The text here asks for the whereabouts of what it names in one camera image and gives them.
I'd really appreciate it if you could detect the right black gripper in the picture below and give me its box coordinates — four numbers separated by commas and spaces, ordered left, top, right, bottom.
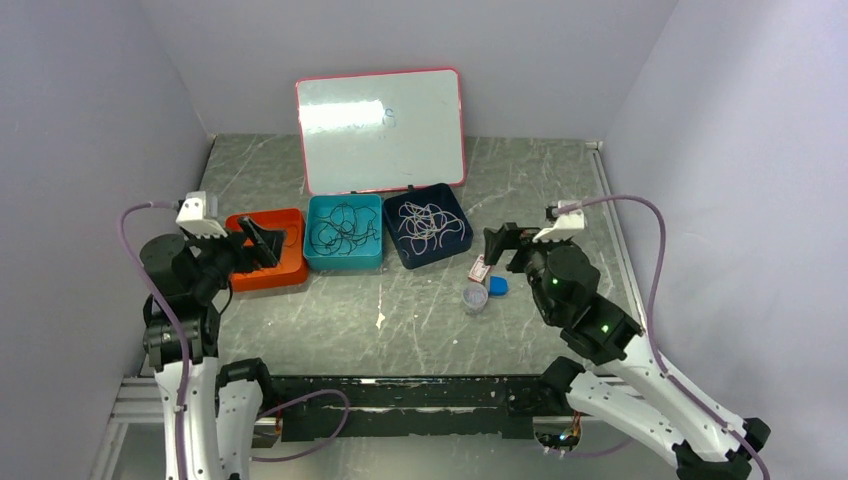
484, 221, 570, 321

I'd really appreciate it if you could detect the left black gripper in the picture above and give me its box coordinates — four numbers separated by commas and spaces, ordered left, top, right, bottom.
182, 214, 285, 300

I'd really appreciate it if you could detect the orange tray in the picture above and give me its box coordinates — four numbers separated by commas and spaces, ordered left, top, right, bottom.
225, 208, 309, 293

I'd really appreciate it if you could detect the light blue tray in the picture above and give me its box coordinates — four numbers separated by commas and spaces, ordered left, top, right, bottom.
303, 194, 383, 271

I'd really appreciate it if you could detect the navy blue tray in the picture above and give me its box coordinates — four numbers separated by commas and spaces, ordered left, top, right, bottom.
382, 183, 474, 270

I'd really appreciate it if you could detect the white cable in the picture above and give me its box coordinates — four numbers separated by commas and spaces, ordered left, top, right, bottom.
396, 200, 465, 256

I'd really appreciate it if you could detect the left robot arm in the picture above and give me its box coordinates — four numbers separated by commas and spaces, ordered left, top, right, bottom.
140, 216, 287, 479

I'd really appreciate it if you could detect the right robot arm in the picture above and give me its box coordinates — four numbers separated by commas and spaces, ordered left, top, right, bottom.
483, 222, 771, 479

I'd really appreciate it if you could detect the red white staples box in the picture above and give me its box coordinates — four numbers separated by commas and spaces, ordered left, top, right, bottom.
467, 254, 491, 283

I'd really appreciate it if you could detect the blue grey eraser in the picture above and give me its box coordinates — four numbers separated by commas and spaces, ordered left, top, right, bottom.
487, 276, 510, 297

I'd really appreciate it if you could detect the clear jar of clips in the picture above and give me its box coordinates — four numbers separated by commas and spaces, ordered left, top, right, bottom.
462, 282, 489, 315

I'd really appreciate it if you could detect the pink framed whiteboard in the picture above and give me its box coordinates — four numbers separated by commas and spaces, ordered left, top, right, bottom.
295, 67, 467, 195

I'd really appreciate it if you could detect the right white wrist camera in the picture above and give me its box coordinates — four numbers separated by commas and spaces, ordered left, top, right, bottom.
532, 200, 586, 243

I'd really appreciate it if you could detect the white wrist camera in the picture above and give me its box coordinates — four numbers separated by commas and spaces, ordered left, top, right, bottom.
532, 200, 586, 243
176, 191, 229, 239

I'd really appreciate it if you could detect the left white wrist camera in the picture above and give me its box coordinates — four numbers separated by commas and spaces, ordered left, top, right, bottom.
176, 191, 229, 239

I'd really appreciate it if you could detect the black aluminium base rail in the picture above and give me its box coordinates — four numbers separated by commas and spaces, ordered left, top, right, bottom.
89, 374, 664, 480

